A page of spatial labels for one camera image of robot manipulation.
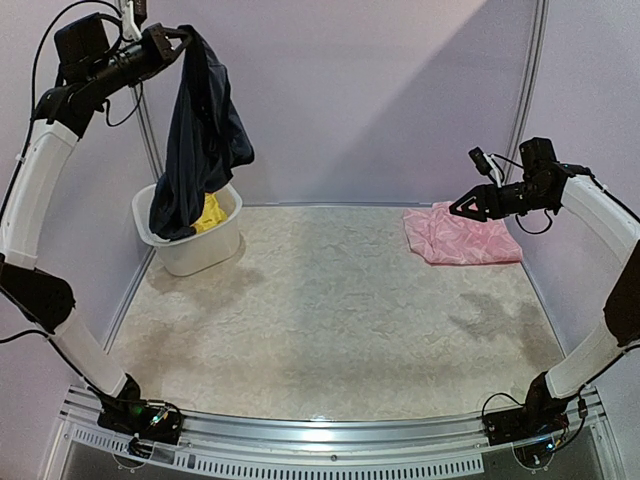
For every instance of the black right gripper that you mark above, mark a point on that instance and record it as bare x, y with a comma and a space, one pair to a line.
491, 201

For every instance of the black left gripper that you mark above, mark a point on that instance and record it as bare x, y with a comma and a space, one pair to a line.
162, 49

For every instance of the pink patterned shorts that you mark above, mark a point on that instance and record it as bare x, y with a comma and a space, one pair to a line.
441, 238

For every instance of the dark blue garment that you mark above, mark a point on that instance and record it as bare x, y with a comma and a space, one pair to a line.
206, 141

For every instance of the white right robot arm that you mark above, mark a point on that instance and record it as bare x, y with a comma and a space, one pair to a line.
610, 269

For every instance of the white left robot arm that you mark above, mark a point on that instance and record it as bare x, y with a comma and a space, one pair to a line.
90, 70

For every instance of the white plastic laundry basket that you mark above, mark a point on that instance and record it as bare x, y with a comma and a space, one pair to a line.
190, 255

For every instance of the yellow garment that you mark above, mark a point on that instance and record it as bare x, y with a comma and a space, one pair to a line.
212, 214

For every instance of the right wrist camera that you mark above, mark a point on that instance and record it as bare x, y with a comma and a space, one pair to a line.
487, 166

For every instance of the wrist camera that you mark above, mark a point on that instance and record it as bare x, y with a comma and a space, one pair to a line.
84, 41
487, 166

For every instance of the left aluminium frame post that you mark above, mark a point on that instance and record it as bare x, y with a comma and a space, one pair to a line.
132, 32

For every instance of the aluminium frame post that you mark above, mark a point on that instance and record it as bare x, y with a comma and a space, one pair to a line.
522, 43
132, 32

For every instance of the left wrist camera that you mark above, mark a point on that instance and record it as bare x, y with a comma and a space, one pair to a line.
84, 41

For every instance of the right aluminium frame post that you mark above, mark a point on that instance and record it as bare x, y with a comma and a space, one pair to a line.
522, 43

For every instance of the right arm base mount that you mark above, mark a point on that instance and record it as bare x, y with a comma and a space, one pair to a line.
523, 422

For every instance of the aluminium front rail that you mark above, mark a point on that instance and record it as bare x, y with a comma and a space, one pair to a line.
227, 447

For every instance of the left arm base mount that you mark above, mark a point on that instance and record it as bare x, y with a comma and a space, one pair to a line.
153, 420

